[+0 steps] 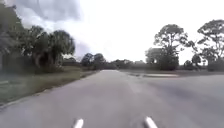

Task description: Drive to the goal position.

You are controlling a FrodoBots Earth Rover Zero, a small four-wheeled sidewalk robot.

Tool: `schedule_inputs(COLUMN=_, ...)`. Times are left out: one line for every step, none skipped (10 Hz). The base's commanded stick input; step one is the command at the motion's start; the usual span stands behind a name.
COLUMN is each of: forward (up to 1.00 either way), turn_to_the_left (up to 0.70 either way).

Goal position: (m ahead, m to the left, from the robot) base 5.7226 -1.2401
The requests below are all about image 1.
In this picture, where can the row of distant trees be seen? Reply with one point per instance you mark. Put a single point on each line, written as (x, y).
(110, 62)

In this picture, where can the grey asphalt road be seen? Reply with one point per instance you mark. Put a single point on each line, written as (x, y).
(120, 100)

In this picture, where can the grass traffic island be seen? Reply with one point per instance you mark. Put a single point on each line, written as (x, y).
(160, 75)

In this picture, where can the large broad tree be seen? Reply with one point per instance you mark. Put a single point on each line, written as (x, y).
(170, 46)

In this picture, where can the clump of palm trees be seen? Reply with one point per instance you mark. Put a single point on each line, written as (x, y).
(50, 48)

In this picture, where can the robot's own part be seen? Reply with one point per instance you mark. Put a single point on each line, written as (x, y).
(78, 123)
(150, 123)

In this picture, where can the grass verge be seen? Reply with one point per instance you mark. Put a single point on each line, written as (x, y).
(30, 84)

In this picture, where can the tall spreading tree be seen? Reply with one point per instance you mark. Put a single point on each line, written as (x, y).
(211, 43)

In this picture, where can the dense wood of trees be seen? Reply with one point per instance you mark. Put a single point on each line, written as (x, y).
(10, 43)

